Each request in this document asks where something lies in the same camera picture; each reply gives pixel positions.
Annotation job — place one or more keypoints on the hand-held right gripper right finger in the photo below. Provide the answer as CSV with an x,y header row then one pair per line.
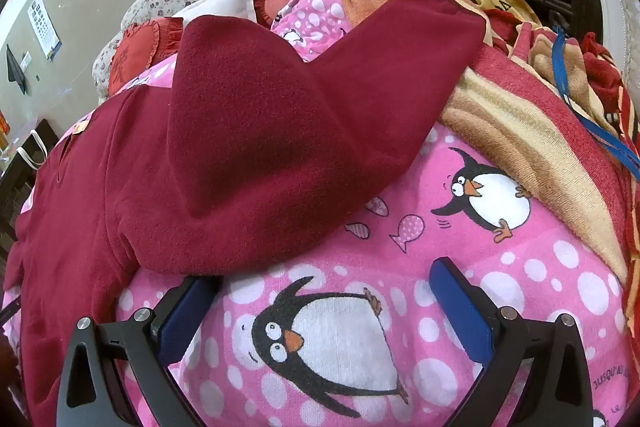
x,y
460,312

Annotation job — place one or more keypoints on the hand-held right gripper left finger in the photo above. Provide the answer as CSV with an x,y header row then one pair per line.
x,y
182,324

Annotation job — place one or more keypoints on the dark red fleece garment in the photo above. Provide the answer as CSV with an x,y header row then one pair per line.
x,y
250,132

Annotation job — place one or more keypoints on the pink penguin print blanket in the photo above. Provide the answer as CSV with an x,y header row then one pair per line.
x,y
400,357

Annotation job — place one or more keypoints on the red beige striped towel blanket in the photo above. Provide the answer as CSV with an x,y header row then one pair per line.
x,y
525,132

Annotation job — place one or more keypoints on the dark wooden chair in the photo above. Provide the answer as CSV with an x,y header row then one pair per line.
x,y
20,187

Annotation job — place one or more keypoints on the dark hanging cloth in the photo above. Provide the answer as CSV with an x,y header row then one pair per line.
x,y
16,69

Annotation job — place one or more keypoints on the wall calendar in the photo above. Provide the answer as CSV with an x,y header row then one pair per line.
x,y
44,27

